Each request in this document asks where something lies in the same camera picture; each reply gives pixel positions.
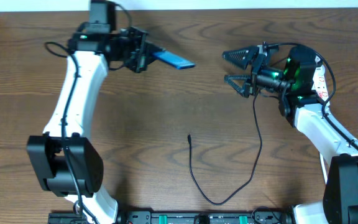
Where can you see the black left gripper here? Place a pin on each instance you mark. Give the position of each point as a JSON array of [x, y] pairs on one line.
[[140, 50]]

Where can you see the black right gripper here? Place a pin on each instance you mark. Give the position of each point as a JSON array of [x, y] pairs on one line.
[[258, 71]]

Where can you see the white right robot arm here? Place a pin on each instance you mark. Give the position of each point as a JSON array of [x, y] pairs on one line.
[[304, 101]]

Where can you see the blue Galaxy smartphone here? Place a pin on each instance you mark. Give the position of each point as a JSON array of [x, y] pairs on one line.
[[173, 60]]

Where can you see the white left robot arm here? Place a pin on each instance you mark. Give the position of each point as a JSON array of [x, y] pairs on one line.
[[63, 158]]

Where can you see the white power strip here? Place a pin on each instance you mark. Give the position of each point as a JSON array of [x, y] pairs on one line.
[[319, 82]]

